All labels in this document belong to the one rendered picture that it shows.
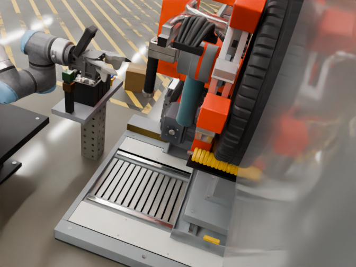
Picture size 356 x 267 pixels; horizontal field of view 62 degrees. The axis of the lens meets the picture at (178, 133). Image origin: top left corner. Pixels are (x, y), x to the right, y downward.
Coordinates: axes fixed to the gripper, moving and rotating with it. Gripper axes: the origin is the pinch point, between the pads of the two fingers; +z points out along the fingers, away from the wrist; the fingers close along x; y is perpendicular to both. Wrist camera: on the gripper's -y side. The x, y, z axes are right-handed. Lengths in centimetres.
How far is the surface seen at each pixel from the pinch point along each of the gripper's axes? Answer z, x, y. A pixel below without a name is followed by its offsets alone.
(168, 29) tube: 13.8, 1.6, -16.8
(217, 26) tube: 26.3, -12.9, -17.2
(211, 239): 50, 7, 65
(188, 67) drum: 20.5, -10.8, -1.2
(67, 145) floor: -45, -34, 83
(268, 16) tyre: 39.9, 2.8, -27.9
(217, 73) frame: 31.7, 9.9, -11.6
